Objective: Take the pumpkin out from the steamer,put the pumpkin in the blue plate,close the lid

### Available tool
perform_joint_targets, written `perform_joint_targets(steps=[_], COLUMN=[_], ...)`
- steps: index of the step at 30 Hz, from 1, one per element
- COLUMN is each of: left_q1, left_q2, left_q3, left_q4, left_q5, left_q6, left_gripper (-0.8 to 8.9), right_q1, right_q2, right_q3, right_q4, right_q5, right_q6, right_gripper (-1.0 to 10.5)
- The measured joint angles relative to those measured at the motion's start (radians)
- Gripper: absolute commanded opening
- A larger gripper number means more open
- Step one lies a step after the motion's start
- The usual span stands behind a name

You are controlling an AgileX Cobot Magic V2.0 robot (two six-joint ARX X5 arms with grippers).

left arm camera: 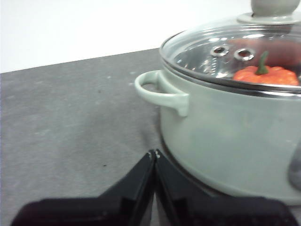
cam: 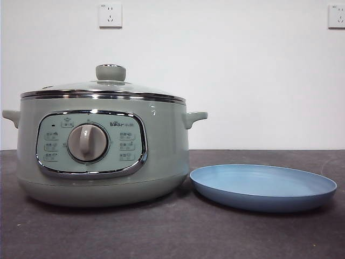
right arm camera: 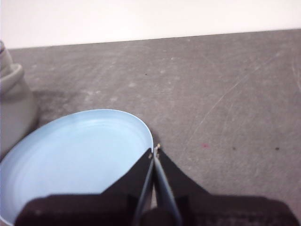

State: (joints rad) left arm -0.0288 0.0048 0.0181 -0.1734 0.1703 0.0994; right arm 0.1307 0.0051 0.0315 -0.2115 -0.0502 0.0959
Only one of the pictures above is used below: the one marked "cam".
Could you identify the pale green electric steamer pot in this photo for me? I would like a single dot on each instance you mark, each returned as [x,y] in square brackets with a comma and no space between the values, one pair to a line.
[161,140]

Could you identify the white wall socket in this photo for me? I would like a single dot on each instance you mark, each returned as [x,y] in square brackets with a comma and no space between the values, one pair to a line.
[337,16]
[110,16]

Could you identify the blue plate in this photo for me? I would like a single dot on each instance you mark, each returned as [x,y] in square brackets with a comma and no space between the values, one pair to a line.
[258,186]

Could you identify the glass lid with green knob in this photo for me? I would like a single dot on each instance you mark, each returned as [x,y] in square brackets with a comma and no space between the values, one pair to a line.
[110,72]

